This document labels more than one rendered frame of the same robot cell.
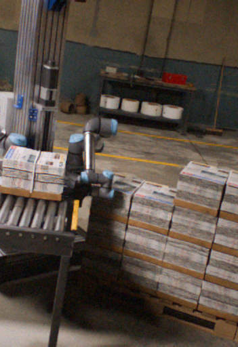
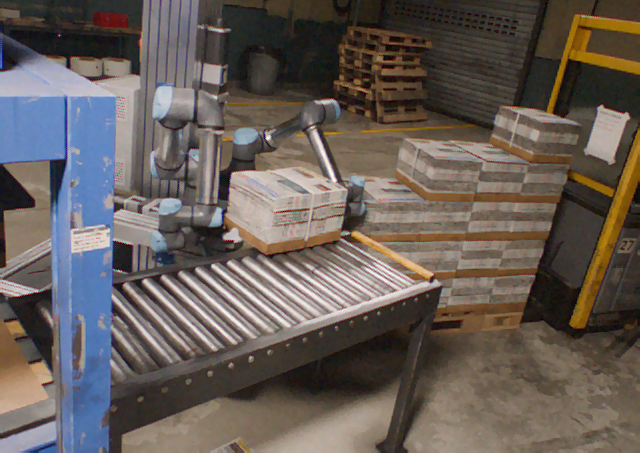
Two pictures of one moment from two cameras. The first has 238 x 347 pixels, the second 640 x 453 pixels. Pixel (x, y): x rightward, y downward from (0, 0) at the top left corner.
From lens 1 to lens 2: 2.13 m
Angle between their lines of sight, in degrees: 37
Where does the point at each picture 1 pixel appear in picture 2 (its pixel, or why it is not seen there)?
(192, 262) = (444, 263)
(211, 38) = not seen: outside the picture
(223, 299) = (473, 291)
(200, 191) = (457, 176)
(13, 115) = (143, 119)
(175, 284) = not seen: hidden behind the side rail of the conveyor
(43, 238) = (414, 302)
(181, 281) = not seen: hidden behind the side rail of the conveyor
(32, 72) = (196, 42)
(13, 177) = (285, 225)
